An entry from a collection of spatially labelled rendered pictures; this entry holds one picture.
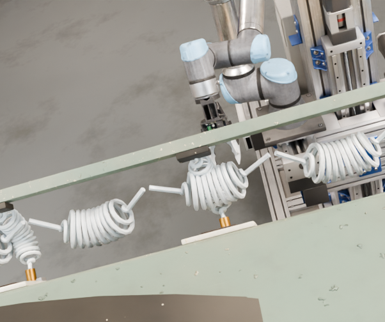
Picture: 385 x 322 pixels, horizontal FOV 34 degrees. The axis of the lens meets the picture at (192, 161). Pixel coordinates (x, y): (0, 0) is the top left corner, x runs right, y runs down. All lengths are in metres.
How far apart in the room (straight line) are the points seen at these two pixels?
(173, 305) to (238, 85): 1.92
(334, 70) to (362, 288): 2.03
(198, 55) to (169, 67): 3.24
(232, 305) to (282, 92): 1.91
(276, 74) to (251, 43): 0.43
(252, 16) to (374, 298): 1.57
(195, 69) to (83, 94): 3.38
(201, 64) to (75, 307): 1.42
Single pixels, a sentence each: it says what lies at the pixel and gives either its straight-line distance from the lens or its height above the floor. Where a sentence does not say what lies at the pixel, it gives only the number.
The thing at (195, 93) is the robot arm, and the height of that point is 1.53.
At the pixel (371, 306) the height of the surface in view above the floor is 2.20.
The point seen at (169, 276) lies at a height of 2.20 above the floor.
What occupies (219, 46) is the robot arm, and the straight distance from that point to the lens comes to 1.81.
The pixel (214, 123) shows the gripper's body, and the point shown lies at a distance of 1.73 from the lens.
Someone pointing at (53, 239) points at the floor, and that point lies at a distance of 3.90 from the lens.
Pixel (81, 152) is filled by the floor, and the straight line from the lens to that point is 4.44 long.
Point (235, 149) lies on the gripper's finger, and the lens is 1.75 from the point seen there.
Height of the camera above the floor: 2.47
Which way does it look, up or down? 39 degrees down
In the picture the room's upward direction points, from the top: 21 degrees counter-clockwise
